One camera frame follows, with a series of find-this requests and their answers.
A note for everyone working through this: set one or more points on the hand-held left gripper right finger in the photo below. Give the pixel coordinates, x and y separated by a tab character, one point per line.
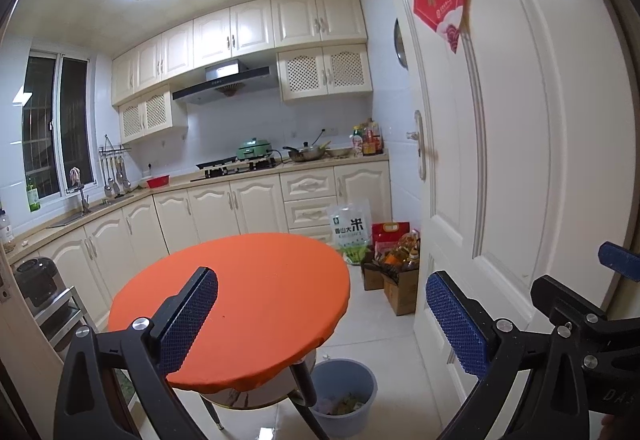
457	325

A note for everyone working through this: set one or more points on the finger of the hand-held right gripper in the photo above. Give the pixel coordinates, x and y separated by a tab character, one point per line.
565	300
620	262

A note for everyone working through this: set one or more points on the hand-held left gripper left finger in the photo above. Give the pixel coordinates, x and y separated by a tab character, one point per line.
187	320

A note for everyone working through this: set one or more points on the blue plastic trash bin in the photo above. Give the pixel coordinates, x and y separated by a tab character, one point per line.
345	376

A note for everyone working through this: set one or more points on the round table with orange cover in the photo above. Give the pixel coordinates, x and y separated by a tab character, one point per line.
260	290

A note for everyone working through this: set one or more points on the black table leg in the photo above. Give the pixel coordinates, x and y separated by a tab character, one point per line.
307	400
212	412

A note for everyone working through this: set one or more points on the small brown cardboard box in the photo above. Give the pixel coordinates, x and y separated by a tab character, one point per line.
372	277

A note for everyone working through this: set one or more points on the wooden stool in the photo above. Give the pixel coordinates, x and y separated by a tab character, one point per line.
250	398

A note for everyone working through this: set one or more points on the red gift box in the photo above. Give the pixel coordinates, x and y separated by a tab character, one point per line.
392	232

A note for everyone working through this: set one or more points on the cream lower kitchen cabinets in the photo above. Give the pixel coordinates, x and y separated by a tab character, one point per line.
225	210

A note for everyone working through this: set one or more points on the metal storage rack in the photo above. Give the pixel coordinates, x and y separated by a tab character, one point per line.
65	315

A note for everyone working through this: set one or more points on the red basin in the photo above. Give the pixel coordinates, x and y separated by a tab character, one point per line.
158	181

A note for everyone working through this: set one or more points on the white and green rice bag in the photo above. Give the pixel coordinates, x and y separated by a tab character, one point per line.
350	227

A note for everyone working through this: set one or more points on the white panelled door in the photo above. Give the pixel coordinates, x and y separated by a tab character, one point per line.
525	145

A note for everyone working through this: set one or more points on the steel sink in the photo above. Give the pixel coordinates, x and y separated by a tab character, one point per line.
67	219

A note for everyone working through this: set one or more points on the black kitchen appliance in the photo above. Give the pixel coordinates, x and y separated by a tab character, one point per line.
35	280

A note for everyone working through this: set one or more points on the metal faucet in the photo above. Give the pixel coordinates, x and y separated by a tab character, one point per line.
84	200

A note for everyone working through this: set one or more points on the black gas stove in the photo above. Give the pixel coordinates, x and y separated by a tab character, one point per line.
235	166

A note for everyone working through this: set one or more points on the utensil rack with ladles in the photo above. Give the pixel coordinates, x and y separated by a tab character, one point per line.
107	170

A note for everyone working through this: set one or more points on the green electric pot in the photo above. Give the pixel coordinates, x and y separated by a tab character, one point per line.
255	148

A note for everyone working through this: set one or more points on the green glass bottle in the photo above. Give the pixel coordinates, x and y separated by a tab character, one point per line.
33	197

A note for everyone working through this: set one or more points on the clear plastic bottle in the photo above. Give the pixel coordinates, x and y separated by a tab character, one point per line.
6	227

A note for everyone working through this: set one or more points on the group of condiment bottles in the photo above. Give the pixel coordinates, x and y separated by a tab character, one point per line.
367	140

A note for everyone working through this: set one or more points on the metal wok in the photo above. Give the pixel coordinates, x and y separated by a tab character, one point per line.
307	152

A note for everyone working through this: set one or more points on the steel bowl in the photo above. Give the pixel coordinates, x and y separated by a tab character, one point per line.
339	152

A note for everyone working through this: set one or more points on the kitchen window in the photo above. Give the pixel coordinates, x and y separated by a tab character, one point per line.
75	120

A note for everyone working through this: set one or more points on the black range hood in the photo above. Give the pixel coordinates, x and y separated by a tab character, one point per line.
225	82

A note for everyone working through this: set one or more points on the dark round wall hanging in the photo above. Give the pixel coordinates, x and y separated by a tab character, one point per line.
400	42

